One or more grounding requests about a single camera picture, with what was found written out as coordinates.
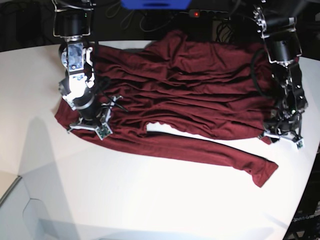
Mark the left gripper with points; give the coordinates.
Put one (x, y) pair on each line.
(279, 125)

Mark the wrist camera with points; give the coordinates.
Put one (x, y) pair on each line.
(103, 131)
(299, 143)

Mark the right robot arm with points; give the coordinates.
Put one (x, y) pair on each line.
(80, 89)

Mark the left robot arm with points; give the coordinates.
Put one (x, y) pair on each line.
(276, 21)

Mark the black power strip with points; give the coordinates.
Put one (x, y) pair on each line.
(196, 13)

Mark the blue box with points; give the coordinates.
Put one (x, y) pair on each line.
(155, 4)

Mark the maroon t-shirt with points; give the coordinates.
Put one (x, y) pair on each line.
(180, 98)

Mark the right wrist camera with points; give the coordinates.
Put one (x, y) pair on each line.
(103, 131)

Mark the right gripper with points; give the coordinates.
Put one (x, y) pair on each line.
(95, 114)

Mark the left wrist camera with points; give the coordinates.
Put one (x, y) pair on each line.
(299, 143)

